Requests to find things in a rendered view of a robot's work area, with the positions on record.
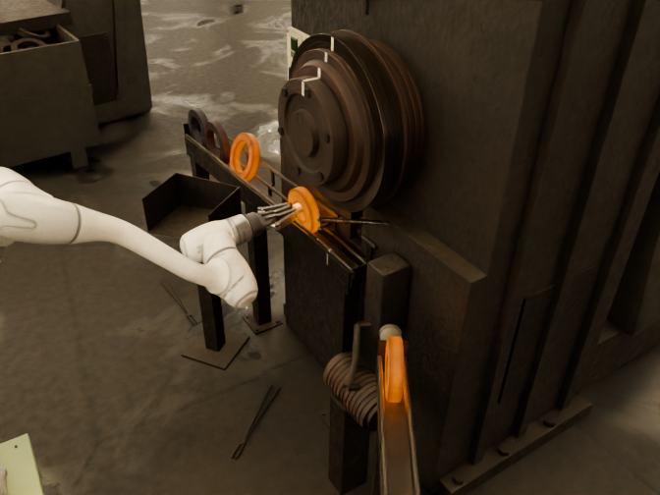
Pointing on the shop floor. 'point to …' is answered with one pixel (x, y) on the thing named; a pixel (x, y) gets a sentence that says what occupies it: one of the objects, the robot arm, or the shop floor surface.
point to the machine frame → (499, 213)
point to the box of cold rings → (45, 99)
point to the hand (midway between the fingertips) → (302, 206)
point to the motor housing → (350, 421)
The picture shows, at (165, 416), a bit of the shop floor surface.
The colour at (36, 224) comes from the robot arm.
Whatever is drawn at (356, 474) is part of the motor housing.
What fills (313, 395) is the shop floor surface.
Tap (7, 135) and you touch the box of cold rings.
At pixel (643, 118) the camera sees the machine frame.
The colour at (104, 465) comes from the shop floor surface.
